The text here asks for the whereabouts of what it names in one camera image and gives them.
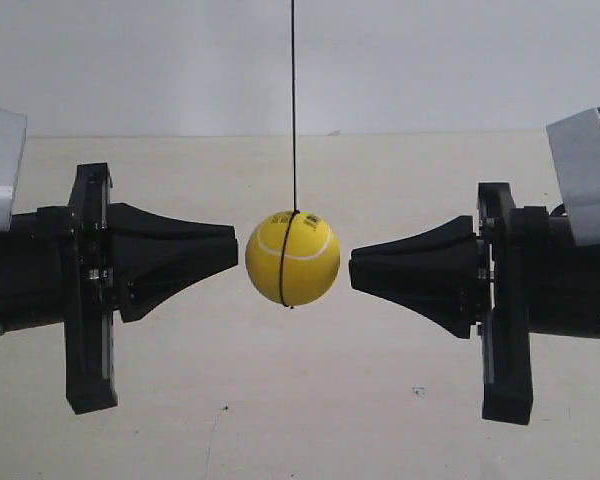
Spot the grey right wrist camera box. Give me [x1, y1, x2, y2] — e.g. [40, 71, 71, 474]
[546, 106, 600, 246]

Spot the yellow tennis ball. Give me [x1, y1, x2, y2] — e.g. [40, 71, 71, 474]
[245, 210, 341, 308]

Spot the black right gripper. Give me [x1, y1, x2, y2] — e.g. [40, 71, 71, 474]
[349, 182, 600, 425]

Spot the black hanging string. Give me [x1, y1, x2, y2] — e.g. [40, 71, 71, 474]
[278, 0, 301, 310]

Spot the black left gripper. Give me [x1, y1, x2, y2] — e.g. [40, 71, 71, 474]
[0, 163, 238, 415]

